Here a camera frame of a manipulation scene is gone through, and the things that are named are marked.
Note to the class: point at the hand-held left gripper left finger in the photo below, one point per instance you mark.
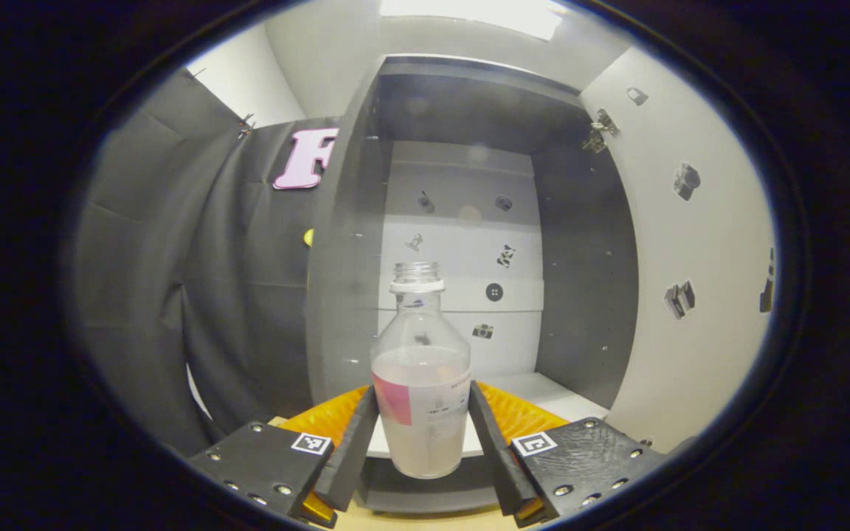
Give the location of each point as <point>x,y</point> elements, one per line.
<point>355,450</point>

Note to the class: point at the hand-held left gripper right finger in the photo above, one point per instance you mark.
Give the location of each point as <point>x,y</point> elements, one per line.
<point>495,457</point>

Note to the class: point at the clear plastic bottle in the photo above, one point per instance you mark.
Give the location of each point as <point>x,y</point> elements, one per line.
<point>421,369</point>

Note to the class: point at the dark grey cabinet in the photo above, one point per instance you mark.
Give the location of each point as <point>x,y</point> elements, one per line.
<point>587,295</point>

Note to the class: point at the light grey cabinet door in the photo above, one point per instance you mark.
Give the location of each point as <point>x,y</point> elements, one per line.
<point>720,243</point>

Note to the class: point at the metal cabinet hinge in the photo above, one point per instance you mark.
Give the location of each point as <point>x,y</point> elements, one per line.
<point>600,129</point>

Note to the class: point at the black backdrop cloth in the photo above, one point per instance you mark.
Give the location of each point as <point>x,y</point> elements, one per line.
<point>159,280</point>

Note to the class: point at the large ceiling light panel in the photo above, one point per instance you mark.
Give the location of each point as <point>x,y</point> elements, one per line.
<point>469,11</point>

